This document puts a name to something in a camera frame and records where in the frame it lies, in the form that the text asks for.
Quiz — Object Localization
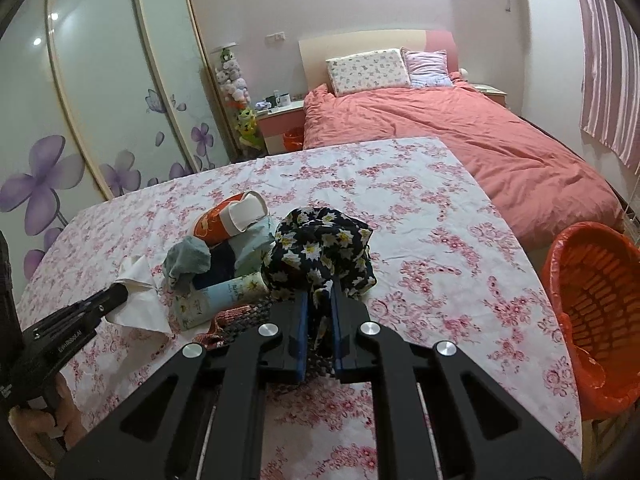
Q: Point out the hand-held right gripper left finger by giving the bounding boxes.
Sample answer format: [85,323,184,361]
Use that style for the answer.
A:
[55,290,311,480]

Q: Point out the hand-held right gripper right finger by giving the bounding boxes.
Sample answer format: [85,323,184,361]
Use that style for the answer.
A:
[330,280,586,480]

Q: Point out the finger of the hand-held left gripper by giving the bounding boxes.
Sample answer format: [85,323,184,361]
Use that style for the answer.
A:
[20,283,130,362]

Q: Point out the white tissue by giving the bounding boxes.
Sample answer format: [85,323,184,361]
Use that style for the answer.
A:
[106,255,173,336]

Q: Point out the black floral cloth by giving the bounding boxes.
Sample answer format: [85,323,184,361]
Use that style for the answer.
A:
[261,207,378,356]

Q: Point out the light green cloth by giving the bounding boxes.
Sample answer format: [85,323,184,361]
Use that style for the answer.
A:
[232,215,281,278]

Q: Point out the orange paper cup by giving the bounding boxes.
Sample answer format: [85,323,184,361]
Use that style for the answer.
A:
[192,190,270,249]

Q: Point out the orange trash basket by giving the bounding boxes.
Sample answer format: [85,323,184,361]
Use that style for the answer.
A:
[542,221,640,418]

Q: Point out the person's left hand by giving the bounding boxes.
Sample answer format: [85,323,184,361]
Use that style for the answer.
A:
[9,374,87,467]

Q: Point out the dark blue cloth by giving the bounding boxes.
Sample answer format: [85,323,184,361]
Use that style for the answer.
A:
[192,240,241,291]

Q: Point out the pink floral tablecloth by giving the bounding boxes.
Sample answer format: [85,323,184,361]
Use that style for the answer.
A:
[15,136,583,480]

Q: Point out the grey-green sock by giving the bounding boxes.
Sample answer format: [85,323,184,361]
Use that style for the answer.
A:
[166,236,213,291]

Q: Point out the pink and white nightstand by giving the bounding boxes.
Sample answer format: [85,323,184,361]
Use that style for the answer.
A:
[472,83,508,108]
[256,100,307,156]

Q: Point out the pink duvet bed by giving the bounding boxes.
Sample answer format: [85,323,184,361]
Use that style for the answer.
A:
[302,82,623,261]

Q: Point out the flower print sliding wardrobe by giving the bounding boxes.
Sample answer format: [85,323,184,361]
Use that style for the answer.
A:
[0,0,238,311]

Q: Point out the stack of plush toys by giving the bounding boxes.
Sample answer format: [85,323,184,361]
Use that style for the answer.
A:
[215,46,262,153]

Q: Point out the white floral pillow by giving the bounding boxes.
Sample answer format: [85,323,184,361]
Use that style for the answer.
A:
[326,48,412,97]

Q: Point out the pink striped pillow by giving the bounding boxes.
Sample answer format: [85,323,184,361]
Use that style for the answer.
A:
[401,50,453,88]

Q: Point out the pink striped curtain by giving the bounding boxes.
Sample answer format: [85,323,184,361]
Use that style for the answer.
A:
[567,0,640,173]

